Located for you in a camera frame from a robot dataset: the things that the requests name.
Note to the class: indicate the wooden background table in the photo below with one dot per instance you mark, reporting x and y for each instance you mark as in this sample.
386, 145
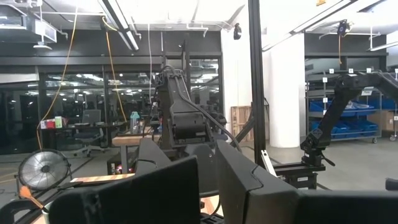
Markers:
124, 140

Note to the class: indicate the small red box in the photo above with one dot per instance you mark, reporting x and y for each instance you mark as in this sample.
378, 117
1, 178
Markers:
50, 124

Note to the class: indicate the round floor fan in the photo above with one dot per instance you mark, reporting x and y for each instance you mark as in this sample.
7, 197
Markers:
43, 169

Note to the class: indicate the white ceiling duct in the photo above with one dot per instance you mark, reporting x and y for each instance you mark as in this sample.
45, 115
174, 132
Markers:
43, 29

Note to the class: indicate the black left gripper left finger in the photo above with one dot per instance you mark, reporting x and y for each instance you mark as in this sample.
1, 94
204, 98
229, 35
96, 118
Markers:
140, 199

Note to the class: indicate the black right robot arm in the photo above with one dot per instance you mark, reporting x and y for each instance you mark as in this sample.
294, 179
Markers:
186, 124

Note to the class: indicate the shelf with blue bins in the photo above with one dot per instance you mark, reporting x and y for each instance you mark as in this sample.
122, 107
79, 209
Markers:
357, 126

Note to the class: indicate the wooden pallet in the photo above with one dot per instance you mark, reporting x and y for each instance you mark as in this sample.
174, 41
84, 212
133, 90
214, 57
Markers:
241, 123

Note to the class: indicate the black security camera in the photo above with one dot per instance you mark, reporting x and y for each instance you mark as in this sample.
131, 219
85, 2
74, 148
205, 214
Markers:
237, 31

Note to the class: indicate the black aluminium table frame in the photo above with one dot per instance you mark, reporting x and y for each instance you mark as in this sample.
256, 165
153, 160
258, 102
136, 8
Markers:
256, 77

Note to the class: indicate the silver aluminium bar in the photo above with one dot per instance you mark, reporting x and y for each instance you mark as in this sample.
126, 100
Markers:
268, 161

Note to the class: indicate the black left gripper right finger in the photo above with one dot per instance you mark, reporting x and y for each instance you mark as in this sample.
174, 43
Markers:
248, 202

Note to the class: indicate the grey office chair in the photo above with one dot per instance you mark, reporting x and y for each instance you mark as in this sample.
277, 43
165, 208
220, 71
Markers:
90, 116

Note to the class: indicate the cardboard box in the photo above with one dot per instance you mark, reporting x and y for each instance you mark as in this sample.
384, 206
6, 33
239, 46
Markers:
382, 121

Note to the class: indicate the black background robot arm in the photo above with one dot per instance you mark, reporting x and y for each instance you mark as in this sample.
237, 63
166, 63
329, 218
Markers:
329, 118

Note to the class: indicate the dark background desk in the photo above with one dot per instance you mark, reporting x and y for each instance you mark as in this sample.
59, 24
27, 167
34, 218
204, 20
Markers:
93, 125

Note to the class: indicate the blue hanging device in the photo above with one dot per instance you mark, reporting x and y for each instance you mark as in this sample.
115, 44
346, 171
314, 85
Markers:
342, 28

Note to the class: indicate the white building pillar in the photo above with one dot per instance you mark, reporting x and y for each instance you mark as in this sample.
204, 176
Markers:
286, 93

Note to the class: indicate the teal water bottle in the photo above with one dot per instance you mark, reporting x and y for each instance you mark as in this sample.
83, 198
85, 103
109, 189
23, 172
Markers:
135, 123

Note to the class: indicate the orange fan paint brush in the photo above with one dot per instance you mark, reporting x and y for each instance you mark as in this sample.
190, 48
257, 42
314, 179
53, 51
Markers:
25, 193

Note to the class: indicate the ceiling light bar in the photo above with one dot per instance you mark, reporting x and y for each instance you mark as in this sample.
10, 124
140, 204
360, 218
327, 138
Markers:
129, 35

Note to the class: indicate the small green box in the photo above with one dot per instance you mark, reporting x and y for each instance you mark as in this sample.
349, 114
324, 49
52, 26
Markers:
58, 122

